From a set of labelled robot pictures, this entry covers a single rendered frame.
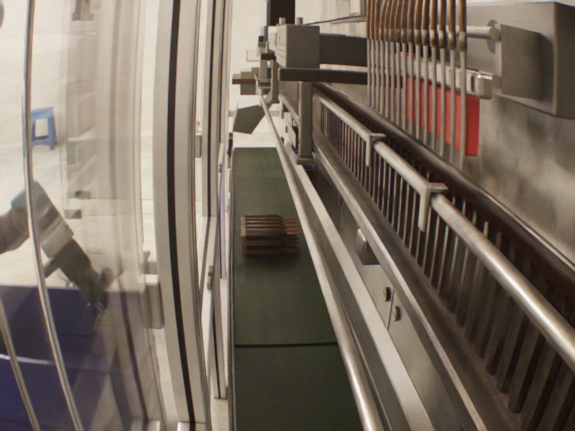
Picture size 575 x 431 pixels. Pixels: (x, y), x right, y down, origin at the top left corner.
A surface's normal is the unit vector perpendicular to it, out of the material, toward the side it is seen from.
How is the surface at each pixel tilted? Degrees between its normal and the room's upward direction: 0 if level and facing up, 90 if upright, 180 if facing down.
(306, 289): 2
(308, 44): 90
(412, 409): 55
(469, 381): 0
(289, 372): 2
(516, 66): 90
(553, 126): 90
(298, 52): 90
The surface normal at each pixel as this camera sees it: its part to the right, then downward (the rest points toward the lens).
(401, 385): -0.81, -0.54
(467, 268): -0.86, 0.15
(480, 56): -1.00, 0.00
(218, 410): 0.02, -0.95
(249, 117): 0.07, 0.32
